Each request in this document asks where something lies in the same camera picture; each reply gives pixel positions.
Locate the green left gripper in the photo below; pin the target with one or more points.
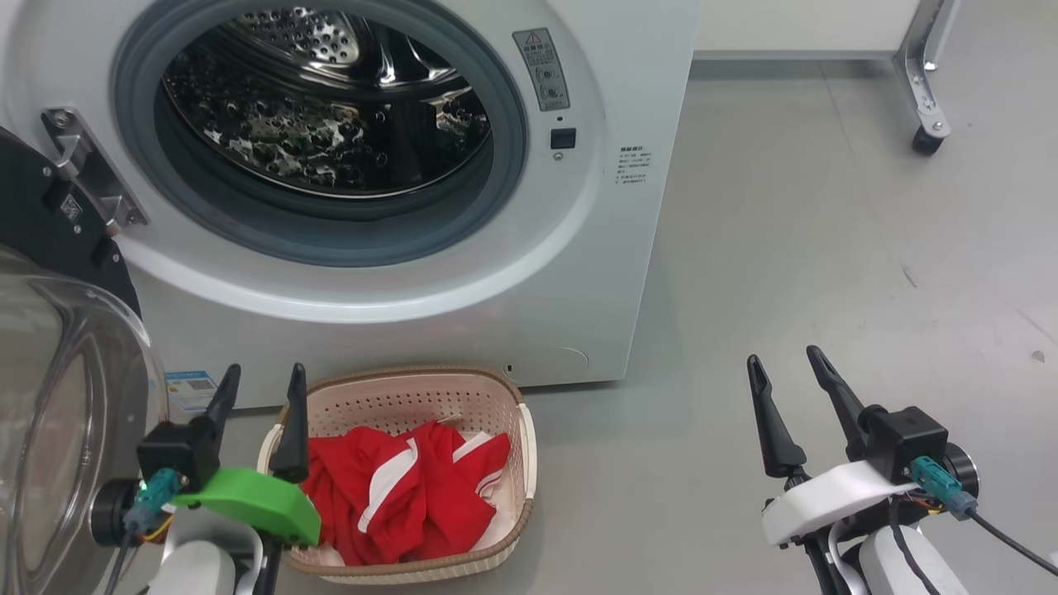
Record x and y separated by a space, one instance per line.
256 500

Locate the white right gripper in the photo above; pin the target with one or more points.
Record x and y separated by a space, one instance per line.
826 500

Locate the red and white garment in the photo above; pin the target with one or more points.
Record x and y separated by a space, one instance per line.
430 504

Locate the black glass washing machine door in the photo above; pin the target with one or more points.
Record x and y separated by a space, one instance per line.
50 207

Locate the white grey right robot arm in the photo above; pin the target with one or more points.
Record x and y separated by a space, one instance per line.
930 572

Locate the cream perforated laundry basket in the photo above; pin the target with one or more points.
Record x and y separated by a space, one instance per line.
397 397

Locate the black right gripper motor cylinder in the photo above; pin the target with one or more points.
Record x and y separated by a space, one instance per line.
965 469

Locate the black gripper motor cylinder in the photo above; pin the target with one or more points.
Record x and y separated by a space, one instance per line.
965 469
109 514

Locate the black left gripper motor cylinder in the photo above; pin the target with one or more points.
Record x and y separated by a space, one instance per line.
109 514

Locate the grey rubber door gasket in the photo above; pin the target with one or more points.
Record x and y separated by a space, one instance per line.
248 235

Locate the white front-load washing machine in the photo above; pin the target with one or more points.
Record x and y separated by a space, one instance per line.
570 289

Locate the metal door hinge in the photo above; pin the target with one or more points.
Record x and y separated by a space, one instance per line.
87 165

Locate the perforated steel washer drum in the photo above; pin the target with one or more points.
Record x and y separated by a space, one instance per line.
314 107

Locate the black door latch socket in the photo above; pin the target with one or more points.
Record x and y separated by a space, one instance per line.
563 138

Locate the blue energy label sticker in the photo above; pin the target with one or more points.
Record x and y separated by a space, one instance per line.
188 390

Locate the round white filter cover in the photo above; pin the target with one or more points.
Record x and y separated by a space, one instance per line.
550 364

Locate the black caster wheel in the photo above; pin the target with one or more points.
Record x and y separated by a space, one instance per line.
926 141

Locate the metal table leg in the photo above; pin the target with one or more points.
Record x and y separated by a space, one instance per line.
919 83

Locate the white table panel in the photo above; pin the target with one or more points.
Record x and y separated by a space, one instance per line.
802 25

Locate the grey warning sticker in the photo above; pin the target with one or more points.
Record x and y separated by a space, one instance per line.
540 70

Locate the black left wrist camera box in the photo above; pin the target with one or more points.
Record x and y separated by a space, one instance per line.
175 453

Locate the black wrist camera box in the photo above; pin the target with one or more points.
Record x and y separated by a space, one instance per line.
909 442
175 453

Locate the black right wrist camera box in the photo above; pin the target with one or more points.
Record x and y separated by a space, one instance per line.
909 442

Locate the teal left camera connector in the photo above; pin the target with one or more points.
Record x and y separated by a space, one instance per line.
153 496

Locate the teal camera connector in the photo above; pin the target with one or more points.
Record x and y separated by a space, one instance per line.
153 496
941 486

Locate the teal right camera connector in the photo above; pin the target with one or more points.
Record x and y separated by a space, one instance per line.
941 486

